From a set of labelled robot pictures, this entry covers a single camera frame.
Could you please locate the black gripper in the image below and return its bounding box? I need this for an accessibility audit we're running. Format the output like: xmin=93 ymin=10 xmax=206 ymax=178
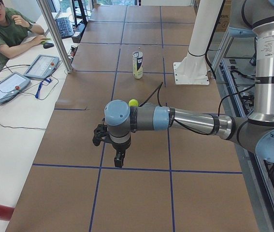
xmin=110 ymin=136 xmax=130 ymax=168

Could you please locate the yellow tennis ball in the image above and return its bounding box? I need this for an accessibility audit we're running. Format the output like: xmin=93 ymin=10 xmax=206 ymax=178
xmin=129 ymin=99 xmax=139 ymax=107

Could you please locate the Wilson tennis ball can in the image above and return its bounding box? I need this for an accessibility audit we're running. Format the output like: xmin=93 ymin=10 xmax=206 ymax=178
xmin=132 ymin=51 xmax=143 ymax=79

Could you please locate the far teach pendant tablet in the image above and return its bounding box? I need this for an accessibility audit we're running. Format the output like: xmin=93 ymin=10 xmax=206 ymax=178
xmin=24 ymin=55 xmax=59 ymax=79

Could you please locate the teach pendant tablet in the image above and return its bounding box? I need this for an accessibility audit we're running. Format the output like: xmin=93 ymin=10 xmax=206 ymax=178
xmin=0 ymin=72 xmax=30 ymax=103
xmin=24 ymin=55 xmax=59 ymax=79

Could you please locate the near teach pendant tablet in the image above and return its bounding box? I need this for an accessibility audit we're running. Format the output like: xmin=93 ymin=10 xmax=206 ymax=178
xmin=0 ymin=72 xmax=30 ymax=103

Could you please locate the black computer mouse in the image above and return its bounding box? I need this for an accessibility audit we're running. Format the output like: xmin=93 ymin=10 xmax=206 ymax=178
xmin=43 ymin=42 xmax=54 ymax=49

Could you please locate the black keyboard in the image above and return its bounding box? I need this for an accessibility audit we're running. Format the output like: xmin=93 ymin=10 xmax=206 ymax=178
xmin=55 ymin=17 xmax=74 ymax=39

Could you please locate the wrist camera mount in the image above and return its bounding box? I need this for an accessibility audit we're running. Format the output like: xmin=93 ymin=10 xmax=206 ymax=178
xmin=92 ymin=124 xmax=111 ymax=146

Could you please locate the blue lanyard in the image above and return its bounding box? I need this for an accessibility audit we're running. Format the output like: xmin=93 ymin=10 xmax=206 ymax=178
xmin=35 ymin=77 xmax=53 ymax=100

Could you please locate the white pedestal column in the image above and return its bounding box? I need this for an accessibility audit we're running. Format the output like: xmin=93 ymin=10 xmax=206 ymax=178
xmin=173 ymin=0 xmax=225 ymax=85

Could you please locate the aluminium frame post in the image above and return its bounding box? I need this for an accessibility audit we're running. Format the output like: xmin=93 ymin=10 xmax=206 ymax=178
xmin=37 ymin=0 xmax=72 ymax=73

